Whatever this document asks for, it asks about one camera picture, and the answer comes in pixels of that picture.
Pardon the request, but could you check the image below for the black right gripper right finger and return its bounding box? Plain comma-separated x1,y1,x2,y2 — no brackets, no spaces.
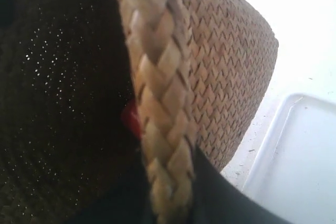
193,147,288,223

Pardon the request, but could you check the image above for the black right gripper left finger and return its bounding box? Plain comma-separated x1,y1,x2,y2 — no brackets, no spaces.
70,151,155,224

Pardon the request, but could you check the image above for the brown woven basket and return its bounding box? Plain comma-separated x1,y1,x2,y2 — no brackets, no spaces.
1,0,279,223

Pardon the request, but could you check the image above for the red object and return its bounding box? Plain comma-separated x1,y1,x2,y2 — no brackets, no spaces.
121,100,141,140

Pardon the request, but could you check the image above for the white plastic tray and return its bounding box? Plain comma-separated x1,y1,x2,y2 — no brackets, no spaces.
243,93,335,223

